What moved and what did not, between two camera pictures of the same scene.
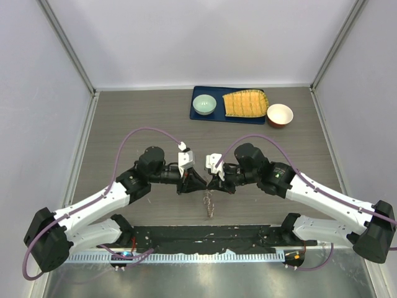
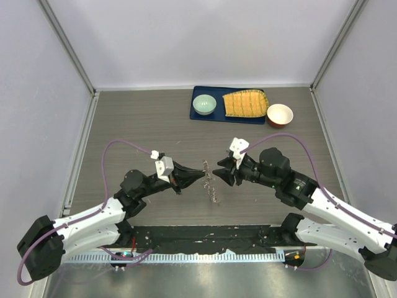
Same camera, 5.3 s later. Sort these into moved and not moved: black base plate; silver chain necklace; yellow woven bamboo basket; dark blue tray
Moved: silver chain necklace
Not moved: black base plate; dark blue tray; yellow woven bamboo basket
